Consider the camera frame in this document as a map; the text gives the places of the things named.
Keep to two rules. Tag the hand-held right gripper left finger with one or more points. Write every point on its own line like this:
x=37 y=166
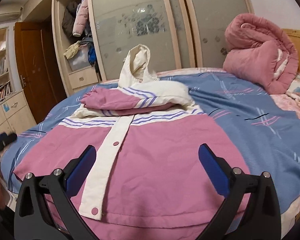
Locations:
x=80 y=171

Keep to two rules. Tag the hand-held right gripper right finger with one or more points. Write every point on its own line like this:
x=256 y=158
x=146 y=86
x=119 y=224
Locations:
x=212 y=172

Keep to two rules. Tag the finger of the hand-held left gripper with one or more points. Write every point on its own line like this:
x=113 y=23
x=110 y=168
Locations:
x=5 y=140

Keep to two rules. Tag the pink and white hooded jacket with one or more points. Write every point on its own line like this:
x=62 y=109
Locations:
x=152 y=167

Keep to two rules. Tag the grey clothes pile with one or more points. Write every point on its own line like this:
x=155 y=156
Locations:
x=86 y=42

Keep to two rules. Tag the light wooden bookshelf cabinet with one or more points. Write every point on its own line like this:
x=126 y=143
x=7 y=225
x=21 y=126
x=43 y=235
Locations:
x=15 y=115

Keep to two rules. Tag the row of books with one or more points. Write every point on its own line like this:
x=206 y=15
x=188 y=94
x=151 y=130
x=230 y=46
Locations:
x=1 y=93

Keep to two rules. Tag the blue plaid bedspread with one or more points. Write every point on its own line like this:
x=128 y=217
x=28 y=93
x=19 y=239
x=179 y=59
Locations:
x=252 y=130

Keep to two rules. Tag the brown wooden door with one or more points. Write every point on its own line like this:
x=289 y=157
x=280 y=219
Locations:
x=37 y=80

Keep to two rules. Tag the clear plastic storage box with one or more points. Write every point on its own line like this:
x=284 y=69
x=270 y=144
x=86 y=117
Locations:
x=78 y=61

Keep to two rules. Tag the crumpled yellow cloth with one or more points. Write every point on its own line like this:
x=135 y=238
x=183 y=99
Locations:
x=72 y=50

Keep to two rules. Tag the blue garment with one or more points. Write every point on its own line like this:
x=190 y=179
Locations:
x=91 y=56

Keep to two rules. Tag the rolled pink quilt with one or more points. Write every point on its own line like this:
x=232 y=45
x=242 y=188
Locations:
x=252 y=62

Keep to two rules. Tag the white air conditioner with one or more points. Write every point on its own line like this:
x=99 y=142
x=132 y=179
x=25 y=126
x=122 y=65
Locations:
x=5 y=13

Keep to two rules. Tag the hanging dark brown jacket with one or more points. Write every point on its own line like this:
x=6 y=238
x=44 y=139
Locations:
x=68 y=17

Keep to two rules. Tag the hanging pink puffer jacket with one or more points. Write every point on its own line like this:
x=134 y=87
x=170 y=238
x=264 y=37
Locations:
x=80 y=17

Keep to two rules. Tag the wardrobe with frosted sliding doors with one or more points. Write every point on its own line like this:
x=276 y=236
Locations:
x=210 y=17

